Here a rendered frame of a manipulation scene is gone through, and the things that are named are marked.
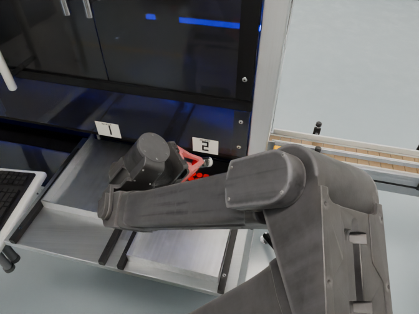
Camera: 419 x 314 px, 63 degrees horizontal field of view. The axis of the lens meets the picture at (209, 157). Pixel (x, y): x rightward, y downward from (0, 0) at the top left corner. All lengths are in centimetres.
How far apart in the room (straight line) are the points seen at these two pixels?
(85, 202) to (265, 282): 97
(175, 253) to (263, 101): 50
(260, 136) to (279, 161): 79
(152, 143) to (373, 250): 39
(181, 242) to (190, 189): 66
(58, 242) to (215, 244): 46
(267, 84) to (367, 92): 259
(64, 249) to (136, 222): 63
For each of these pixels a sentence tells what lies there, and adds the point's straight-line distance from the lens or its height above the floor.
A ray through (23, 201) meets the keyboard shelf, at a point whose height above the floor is 80.
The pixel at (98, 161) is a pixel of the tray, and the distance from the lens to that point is 131.
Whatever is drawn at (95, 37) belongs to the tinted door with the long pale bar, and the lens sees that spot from 103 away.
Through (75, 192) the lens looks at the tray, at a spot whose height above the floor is 88.
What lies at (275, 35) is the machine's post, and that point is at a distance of 86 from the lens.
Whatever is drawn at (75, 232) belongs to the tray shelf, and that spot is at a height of 88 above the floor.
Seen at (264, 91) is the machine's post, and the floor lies 126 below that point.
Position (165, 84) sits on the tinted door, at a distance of 101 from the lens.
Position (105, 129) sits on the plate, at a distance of 121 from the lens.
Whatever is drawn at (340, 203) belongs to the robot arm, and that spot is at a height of 158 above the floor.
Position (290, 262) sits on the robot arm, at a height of 156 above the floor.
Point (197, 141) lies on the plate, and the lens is 109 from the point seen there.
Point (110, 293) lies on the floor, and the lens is 199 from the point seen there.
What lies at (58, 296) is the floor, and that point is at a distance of 207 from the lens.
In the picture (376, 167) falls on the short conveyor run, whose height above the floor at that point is 93.
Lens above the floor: 177
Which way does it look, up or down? 45 degrees down
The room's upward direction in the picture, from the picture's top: straight up
